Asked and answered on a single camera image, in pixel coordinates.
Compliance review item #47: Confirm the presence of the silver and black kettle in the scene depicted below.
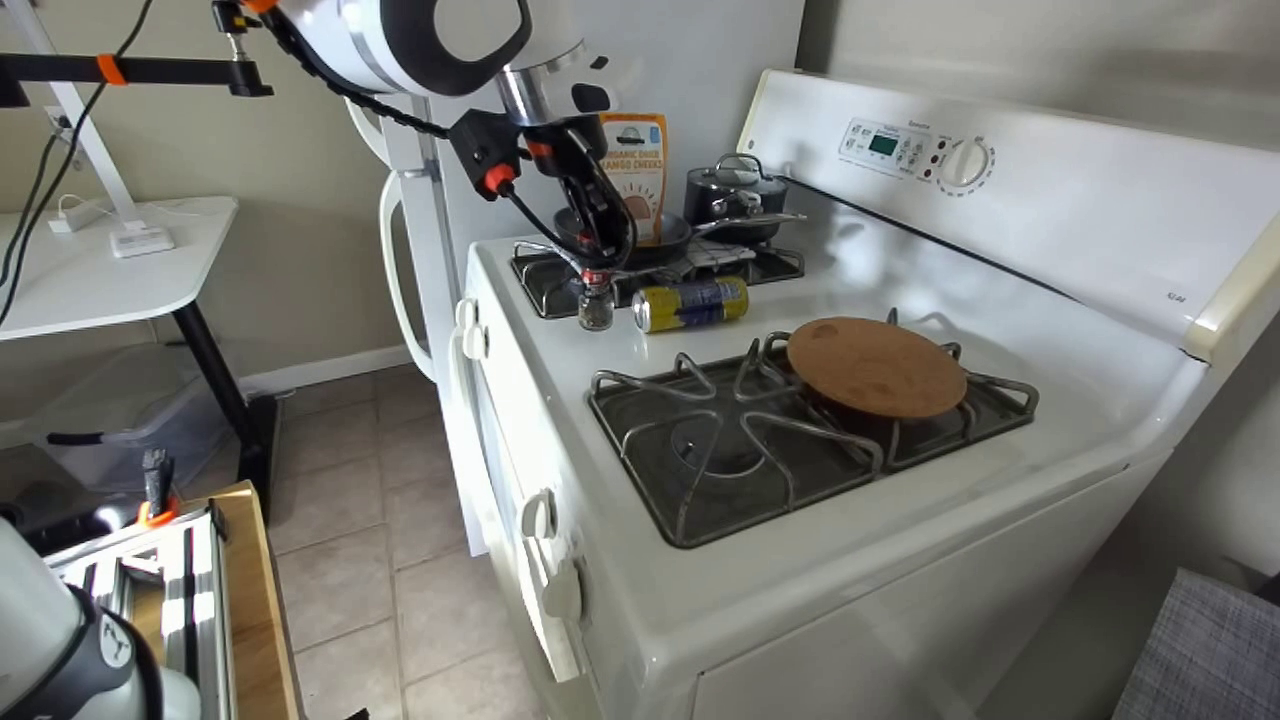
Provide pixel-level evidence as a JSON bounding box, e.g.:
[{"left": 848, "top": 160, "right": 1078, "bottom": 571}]
[{"left": 681, "top": 148, "right": 813, "bottom": 251}]

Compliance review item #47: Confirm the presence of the white oven door handle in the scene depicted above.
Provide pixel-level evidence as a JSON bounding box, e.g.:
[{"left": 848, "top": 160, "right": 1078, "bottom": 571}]
[{"left": 449, "top": 291, "right": 591, "bottom": 689}]

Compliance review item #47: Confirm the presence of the white stove control knob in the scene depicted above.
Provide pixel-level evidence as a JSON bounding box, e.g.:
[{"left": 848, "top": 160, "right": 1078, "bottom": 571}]
[{"left": 932, "top": 130, "right": 1002, "bottom": 201}]

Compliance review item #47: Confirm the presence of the white camera stand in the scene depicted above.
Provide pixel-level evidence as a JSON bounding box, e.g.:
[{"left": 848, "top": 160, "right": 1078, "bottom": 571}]
[{"left": 0, "top": 0, "right": 179, "bottom": 265}]

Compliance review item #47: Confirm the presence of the yellow and blue can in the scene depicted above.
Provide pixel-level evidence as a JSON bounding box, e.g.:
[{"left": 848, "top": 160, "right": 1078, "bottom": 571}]
[{"left": 630, "top": 272, "right": 757, "bottom": 337}]

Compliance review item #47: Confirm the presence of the small black burner grate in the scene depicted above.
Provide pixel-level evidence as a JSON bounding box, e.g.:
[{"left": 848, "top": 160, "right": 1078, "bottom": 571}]
[{"left": 508, "top": 228, "right": 810, "bottom": 324}]

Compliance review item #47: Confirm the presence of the black frying pan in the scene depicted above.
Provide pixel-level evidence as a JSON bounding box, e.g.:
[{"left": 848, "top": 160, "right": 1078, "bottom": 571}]
[{"left": 548, "top": 195, "right": 701, "bottom": 268}]

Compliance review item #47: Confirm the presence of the orange food box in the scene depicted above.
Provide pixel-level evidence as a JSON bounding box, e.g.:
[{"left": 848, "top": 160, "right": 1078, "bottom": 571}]
[{"left": 595, "top": 108, "right": 677, "bottom": 251}]

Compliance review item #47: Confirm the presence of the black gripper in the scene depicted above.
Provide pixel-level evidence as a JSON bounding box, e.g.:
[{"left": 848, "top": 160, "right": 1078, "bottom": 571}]
[{"left": 528, "top": 118, "right": 639, "bottom": 295}]

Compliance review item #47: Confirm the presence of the braided black robot cable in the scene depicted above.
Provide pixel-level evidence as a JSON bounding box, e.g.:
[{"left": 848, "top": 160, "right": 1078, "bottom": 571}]
[{"left": 238, "top": 0, "right": 465, "bottom": 139}]

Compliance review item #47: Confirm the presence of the black boom with orange tape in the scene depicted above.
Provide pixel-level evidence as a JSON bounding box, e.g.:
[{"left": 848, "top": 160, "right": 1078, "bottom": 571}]
[{"left": 0, "top": 49, "right": 277, "bottom": 111}]

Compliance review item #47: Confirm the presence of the white stove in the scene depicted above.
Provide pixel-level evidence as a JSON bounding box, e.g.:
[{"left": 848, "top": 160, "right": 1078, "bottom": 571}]
[{"left": 453, "top": 68, "right": 1280, "bottom": 720}]

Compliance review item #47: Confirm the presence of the round wooden chopping board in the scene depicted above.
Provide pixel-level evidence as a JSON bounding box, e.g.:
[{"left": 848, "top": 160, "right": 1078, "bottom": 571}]
[{"left": 786, "top": 313, "right": 971, "bottom": 429}]

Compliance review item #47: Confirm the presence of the clear plastic storage bin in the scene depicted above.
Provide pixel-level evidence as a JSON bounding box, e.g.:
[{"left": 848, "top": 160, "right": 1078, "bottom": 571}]
[{"left": 0, "top": 348, "right": 252, "bottom": 513}]

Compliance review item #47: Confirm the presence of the white side table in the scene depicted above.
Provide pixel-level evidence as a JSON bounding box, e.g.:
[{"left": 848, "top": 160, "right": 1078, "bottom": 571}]
[{"left": 0, "top": 192, "right": 282, "bottom": 529}]

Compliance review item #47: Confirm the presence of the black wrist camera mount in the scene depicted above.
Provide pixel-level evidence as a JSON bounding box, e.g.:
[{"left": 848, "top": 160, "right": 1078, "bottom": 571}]
[{"left": 449, "top": 108, "right": 538, "bottom": 206}]

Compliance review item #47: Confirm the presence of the large black burner grate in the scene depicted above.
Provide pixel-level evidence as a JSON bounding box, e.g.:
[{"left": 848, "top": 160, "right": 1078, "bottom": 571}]
[{"left": 584, "top": 332, "right": 1043, "bottom": 553}]

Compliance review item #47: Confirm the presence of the stove clock display panel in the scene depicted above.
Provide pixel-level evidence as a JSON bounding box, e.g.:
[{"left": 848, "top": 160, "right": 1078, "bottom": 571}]
[{"left": 838, "top": 111, "right": 940, "bottom": 178}]

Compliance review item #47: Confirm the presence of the grey white robot base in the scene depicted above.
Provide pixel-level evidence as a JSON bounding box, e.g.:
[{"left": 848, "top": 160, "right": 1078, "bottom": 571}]
[{"left": 0, "top": 513, "right": 208, "bottom": 720}]

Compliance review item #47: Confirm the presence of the grey checked mat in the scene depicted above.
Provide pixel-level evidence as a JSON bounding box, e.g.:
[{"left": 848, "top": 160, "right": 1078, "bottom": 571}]
[{"left": 1109, "top": 569, "right": 1280, "bottom": 720}]

